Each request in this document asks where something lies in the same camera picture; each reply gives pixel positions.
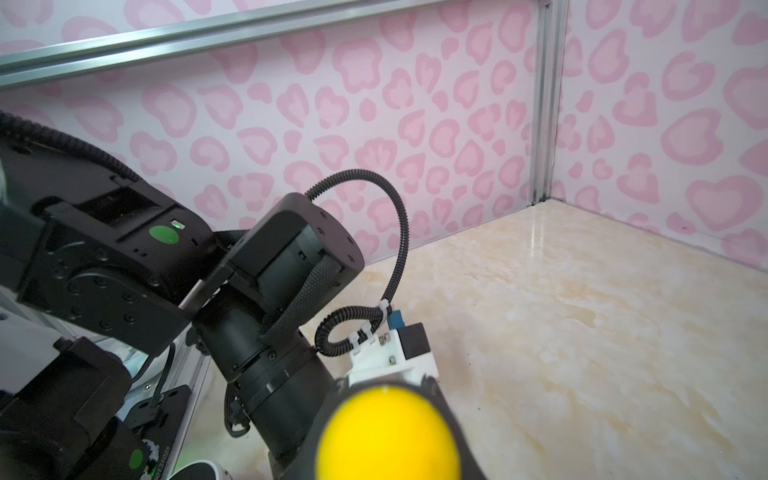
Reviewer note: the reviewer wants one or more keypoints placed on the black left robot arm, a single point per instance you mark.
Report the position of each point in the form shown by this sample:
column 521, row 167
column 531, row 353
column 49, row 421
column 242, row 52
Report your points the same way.
column 85, row 239

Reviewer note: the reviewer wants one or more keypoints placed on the pink black tape roll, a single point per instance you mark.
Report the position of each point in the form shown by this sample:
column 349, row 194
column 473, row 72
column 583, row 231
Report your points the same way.
column 202, row 470

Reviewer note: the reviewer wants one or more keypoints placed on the black yellow handled screwdriver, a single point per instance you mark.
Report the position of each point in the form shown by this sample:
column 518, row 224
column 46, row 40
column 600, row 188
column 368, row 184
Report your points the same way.
column 385, row 429

